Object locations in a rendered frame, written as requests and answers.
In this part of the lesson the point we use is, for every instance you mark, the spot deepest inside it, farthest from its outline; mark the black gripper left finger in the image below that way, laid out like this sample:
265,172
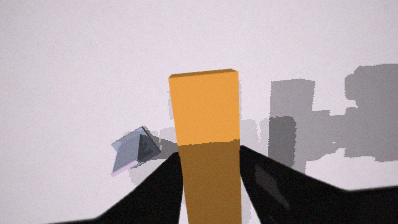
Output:
156,200

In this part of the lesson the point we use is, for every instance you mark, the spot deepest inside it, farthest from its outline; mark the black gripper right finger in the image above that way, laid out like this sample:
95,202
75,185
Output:
282,195

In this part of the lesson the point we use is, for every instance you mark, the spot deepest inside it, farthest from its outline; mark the orange rectangular bar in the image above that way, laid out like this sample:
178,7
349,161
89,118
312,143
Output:
206,115

